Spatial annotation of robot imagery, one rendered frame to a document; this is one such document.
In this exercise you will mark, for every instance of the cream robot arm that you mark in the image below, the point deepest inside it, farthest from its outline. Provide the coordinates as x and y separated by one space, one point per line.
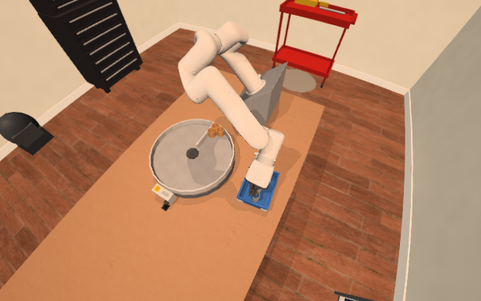
201 82

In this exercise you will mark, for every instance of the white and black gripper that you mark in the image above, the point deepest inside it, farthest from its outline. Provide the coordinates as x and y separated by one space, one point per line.
259 174

